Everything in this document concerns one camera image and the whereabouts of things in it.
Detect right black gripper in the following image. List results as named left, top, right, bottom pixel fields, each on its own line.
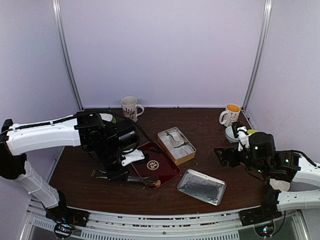
left=214, top=141, right=268, bottom=176

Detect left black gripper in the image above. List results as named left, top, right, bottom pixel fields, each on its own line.
left=95, top=140, right=130, bottom=184

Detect beige illustrated tin lid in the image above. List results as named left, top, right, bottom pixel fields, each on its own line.
left=176, top=169, right=227, bottom=206

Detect dark red lacquer tray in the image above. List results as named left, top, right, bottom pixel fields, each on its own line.
left=131, top=142, right=181, bottom=190

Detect white round chocolate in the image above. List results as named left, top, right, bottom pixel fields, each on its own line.
left=172, top=135, right=180, bottom=142

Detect black tongs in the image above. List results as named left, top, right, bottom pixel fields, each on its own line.
left=91, top=170, right=160, bottom=188

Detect brown round chocolate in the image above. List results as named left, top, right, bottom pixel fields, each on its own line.
left=154, top=180, right=161, bottom=188

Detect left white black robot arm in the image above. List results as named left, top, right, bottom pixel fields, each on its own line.
left=0, top=111, right=145, bottom=222

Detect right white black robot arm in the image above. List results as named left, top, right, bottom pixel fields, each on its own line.
left=214, top=145, right=320, bottom=221

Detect white rectangular chocolate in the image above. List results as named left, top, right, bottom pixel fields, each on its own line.
left=183, top=147, right=192, bottom=154

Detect beige chocolate tin box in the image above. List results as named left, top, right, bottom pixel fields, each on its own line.
left=157, top=127, right=197, bottom=166

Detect white square chocolate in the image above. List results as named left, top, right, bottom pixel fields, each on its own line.
left=164, top=141, right=171, bottom=147

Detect green saucer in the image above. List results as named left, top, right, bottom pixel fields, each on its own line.
left=111, top=117, right=117, bottom=124

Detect pale blue bowl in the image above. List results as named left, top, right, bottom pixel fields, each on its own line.
left=225, top=126, right=239, bottom=143

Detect white paper cup liner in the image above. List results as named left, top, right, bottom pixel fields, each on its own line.
left=170, top=148, right=186, bottom=160
left=186, top=145, right=195, bottom=154
left=168, top=129, right=182, bottom=138
left=159, top=132, right=173, bottom=142

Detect tall floral beige mug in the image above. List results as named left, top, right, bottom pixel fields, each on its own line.
left=120, top=96, right=145, bottom=122

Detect lime green bowl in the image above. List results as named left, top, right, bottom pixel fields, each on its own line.
left=247, top=129, right=258, bottom=135

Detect white mug yellow interior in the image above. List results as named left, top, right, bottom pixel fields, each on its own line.
left=219, top=103, right=241, bottom=127

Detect white bowl near right base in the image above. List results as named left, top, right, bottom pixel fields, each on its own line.
left=269, top=178, right=291, bottom=192

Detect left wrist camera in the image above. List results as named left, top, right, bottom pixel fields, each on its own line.
left=121, top=149, right=145, bottom=167

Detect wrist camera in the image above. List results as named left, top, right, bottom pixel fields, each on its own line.
left=231, top=121, right=251, bottom=152
left=121, top=149, right=145, bottom=167

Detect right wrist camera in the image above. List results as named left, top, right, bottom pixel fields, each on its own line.
left=231, top=121, right=251, bottom=152

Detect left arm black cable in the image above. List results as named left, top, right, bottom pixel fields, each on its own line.
left=9, top=109, right=162, bottom=155

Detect front aluminium rail frame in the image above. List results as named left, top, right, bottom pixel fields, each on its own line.
left=17, top=197, right=311, bottom=240

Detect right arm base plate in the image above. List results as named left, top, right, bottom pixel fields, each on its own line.
left=238, top=206, right=283, bottom=227

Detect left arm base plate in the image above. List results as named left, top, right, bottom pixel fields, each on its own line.
left=44, top=207, right=90, bottom=227

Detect left aluminium frame post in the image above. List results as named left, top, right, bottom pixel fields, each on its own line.
left=52, top=0, right=84, bottom=111

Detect aluminium frame post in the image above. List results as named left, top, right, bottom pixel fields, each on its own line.
left=242, top=0, right=273, bottom=113
left=52, top=0, right=84, bottom=111

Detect right aluminium frame post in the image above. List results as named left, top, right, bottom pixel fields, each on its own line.
left=242, top=0, right=273, bottom=113

